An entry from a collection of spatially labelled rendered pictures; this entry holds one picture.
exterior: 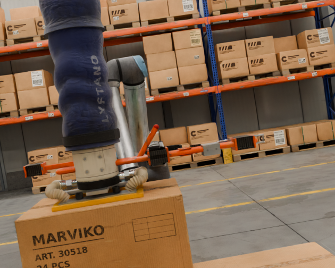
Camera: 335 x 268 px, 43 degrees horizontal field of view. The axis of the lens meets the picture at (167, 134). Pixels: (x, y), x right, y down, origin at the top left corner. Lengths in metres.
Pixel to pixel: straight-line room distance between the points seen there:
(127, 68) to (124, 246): 0.94
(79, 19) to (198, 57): 7.36
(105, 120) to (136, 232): 0.43
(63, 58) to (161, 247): 0.78
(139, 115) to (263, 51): 7.11
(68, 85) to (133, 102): 0.67
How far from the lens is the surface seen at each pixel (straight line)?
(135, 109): 2.27
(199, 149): 1.71
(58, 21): 1.68
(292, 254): 2.02
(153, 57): 8.88
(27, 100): 9.09
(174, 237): 1.58
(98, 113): 1.64
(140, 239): 1.58
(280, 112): 10.61
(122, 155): 2.02
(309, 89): 10.87
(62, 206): 1.63
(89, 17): 1.69
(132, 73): 2.16
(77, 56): 1.65
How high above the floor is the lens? 1.24
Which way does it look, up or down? 3 degrees down
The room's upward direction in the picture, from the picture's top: 9 degrees counter-clockwise
